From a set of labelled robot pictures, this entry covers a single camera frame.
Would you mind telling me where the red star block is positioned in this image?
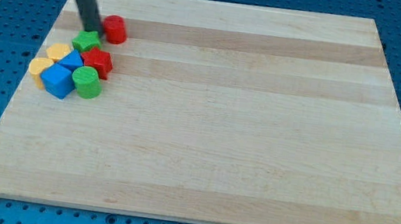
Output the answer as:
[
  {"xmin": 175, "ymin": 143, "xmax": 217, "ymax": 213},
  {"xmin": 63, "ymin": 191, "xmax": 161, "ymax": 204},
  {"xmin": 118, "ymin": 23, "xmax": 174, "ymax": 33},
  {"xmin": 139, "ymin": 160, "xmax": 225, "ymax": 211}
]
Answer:
[{"xmin": 81, "ymin": 47, "xmax": 113, "ymax": 80}]

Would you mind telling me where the red cylinder block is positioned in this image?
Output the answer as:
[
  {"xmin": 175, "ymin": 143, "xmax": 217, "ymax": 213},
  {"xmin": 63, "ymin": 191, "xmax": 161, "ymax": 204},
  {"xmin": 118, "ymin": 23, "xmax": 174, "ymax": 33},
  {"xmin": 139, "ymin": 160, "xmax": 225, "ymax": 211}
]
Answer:
[{"xmin": 102, "ymin": 15, "xmax": 128, "ymax": 44}]

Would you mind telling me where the green cylinder block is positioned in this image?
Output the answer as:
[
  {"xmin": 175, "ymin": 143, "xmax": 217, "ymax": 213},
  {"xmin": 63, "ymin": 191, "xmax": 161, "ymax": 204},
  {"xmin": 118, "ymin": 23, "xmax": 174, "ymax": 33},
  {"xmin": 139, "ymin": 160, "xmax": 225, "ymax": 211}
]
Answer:
[{"xmin": 72, "ymin": 66, "xmax": 102, "ymax": 100}]

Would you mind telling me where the yellow hexagon block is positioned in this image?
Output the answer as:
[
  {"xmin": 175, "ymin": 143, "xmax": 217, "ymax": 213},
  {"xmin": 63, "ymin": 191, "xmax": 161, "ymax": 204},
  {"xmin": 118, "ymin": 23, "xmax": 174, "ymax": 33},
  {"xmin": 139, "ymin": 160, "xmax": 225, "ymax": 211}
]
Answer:
[{"xmin": 46, "ymin": 43, "xmax": 72, "ymax": 63}]

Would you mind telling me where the light wooden board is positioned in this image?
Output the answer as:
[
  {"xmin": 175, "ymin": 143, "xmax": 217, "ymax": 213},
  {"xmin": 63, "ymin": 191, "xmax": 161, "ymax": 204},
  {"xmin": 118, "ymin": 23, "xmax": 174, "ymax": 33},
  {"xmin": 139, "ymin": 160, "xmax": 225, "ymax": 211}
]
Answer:
[{"xmin": 0, "ymin": 0, "xmax": 401, "ymax": 224}]

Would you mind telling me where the green star block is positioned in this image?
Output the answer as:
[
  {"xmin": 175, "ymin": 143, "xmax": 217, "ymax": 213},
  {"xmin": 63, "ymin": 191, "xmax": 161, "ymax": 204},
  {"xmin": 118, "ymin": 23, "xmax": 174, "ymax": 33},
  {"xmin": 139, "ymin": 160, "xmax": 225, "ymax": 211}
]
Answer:
[{"xmin": 72, "ymin": 30, "xmax": 102, "ymax": 53}]

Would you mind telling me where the blue triangle block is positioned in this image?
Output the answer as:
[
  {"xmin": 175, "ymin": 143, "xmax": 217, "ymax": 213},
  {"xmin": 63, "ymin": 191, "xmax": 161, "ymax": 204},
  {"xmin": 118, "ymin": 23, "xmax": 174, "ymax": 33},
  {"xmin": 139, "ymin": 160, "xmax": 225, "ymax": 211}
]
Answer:
[{"xmin": 58, "ymin": 50, "xmax": 84, "ymax": 72}]

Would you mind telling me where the yellow heart block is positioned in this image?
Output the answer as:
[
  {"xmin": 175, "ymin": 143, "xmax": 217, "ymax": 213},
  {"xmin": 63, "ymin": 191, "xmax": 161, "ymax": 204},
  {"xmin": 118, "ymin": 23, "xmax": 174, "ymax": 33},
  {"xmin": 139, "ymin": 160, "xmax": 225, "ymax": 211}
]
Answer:
[{"xmin": 28, "ymin": 57, "xmax": 55, "ymax": 89}]

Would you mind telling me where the blue cube block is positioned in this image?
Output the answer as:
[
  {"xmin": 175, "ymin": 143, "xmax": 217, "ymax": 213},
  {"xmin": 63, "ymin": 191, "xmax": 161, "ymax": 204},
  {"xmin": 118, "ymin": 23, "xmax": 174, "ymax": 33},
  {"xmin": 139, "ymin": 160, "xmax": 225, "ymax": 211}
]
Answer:
[{"xmin": 40, "ymin": 63, "xmax": 75, "ymax": 100}]

